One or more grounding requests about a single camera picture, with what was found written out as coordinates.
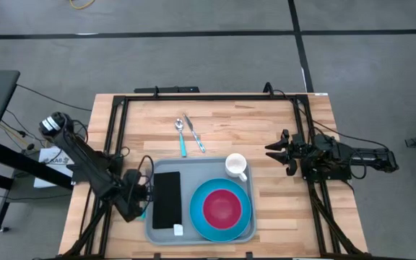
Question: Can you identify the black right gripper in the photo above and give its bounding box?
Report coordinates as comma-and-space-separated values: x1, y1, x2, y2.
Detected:
264, 129, 312, 165

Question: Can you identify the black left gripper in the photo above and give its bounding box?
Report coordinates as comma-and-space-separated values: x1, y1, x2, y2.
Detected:
112, 168, 153, 223

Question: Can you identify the black smartphone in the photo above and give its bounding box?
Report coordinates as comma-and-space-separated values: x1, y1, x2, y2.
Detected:
152, 171, 183, 230

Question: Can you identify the white ceramic mug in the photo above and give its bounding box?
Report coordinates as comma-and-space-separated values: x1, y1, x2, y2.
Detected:
225, 152, 248, 183

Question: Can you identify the blue round plate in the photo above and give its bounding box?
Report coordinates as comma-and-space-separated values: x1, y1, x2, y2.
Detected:
188, 178, 253, 243

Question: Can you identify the magenta plastic bowl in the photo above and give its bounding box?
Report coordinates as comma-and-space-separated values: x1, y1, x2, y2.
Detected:
202, 188, 243, 230

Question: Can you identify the metal spoon teal handle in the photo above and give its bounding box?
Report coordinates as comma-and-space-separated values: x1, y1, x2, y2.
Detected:
173, 118, 188, 158

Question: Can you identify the metal knife teal handle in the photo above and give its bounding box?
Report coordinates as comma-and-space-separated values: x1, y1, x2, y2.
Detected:
182, 113, 207, 153

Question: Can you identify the gray plastic tray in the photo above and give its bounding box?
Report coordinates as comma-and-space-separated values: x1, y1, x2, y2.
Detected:
144, 157, 258, 246

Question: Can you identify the white paper sheet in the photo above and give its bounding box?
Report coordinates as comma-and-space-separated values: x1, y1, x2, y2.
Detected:
33, 146, 74, 189

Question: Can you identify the black power strip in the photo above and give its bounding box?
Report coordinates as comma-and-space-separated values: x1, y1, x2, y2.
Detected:
133, 85, 201, 94

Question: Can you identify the long black power cable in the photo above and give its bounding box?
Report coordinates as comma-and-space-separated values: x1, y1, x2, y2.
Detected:
263, 82, 391, 152

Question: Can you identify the black metal table frame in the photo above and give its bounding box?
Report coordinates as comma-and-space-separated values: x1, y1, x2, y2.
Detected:
63, 93, 368, 259

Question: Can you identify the thin black floor cable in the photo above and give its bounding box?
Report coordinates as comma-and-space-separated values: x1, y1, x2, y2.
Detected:
14, 83, 93, 112

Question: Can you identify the yellow floor cable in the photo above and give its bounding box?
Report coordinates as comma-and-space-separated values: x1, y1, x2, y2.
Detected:
69, 0, 96, 10

